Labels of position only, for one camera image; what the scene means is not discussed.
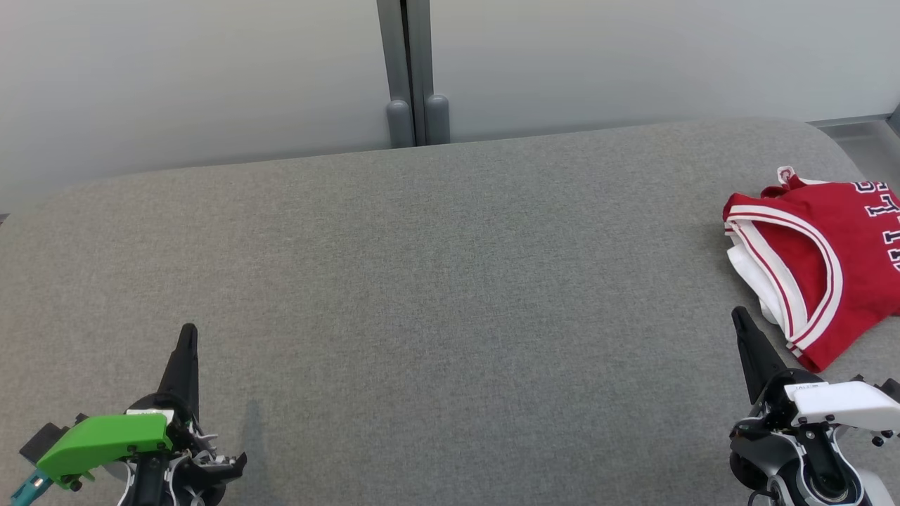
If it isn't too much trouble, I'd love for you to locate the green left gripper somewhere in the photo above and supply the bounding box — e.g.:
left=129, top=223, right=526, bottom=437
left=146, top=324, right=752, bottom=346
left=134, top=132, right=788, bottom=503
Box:
left=35, top=323, right=212, bottom=491

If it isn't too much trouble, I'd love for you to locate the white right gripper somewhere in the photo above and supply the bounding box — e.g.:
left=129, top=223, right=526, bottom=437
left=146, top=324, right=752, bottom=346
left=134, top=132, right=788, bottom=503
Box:
left=731, top=306, right=900, bottom=431

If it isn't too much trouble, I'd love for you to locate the red basketball jersey white trim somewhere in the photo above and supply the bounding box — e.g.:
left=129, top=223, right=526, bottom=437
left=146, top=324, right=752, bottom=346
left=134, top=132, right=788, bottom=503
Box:
left=723, top=166, right=900, bottom=373

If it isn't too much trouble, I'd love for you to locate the black cable with teal plug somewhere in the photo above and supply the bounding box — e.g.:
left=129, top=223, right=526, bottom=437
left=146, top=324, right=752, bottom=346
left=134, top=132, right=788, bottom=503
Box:
left=8, top=469, right=50, bottom=506

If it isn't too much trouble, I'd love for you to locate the grey partition post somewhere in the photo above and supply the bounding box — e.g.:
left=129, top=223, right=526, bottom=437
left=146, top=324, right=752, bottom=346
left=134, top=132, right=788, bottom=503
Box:
left=376, top=0, right=451, bottom=148

